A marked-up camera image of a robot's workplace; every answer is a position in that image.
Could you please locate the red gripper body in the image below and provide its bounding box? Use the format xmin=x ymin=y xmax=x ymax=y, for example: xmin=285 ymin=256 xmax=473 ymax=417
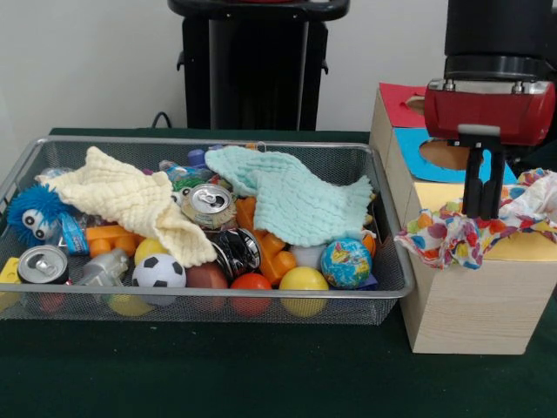
xmin=423 ymin=79 xmax=557 ymax=149

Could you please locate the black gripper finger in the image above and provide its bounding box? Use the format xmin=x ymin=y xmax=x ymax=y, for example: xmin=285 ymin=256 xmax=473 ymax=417
xmin=461 ymin=145 xmax=486 ymax=219
xmin=482 ymin=146 xmax=507 ymax=221

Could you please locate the colourful spotted cloth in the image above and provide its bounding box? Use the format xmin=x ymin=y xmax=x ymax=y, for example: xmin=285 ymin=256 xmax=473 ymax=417
xmin=393 ymin=167 xmax=557 ymax=271

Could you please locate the wooden box with three holes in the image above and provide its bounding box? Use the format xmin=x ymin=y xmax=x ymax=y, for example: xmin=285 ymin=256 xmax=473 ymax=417
xmin=368 ymin=82 xmax=557 ymax=356

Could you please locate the globe print ball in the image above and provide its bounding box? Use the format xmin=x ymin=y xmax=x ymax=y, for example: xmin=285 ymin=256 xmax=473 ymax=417
xmin=320 ymin=238 xmax=373 ymax=290

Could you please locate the mint green waffle cloth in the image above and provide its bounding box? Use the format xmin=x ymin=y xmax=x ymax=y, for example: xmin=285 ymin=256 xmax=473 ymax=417
xmin=204 ymin=145 xmax=374 ymax=246

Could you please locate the yellow ball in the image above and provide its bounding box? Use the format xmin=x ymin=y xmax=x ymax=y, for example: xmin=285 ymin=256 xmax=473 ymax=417
xmin=278 ymin=266 xmax=331 ymax=318

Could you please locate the orange ball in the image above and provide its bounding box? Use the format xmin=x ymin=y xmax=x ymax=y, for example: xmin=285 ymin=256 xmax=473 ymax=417
xmin=229 ymin=273 xmax=273 ymax=317

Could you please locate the crushed black drink can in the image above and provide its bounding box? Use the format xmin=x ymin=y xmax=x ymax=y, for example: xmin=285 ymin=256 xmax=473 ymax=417
xmin=212 ymin=228 xmax=262 ymax=280

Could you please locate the green label drink can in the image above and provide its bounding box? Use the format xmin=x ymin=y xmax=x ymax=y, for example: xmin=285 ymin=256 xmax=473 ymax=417
xmin=180 ymin=183 xmax=238 ymax=230

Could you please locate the dark green tablecloth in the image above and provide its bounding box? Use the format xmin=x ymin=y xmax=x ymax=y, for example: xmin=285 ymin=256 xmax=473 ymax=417
xmin=0 ymin=126 xmax=557 ymax=418

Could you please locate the small soccer ball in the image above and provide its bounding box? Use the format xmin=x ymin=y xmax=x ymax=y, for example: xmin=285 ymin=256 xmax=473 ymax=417
xmin=131 ymin=253 xmax=187 ymax=306

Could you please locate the cream waffle cloth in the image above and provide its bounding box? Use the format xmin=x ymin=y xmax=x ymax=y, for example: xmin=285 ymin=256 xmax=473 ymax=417
xmin=37 ymin=146 xmax=218 ymax=267

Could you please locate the silver top drink can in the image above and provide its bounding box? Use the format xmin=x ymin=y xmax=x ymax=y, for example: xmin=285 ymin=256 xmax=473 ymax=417
xmin=17 ymin=245 xmax=70 ymax=285

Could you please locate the blue spiky toy with eyes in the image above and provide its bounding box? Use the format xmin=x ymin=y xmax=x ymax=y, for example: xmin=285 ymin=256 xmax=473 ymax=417
xmin=6 ymin=183 xmax=67 ymax=249

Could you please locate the shallow wire mesh bin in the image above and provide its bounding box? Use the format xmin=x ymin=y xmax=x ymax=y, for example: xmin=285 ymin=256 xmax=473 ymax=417
xmin=0 ymin=135 xmax=414 ymax=326

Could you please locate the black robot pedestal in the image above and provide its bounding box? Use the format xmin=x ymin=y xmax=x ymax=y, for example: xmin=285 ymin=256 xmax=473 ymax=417
xmin=167 ymin=0 xmax=352 ymax=131

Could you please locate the black cable loop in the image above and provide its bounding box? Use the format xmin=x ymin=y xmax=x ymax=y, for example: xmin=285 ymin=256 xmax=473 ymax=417
xmin=150 ymin=111 xmax=176 ymax=130

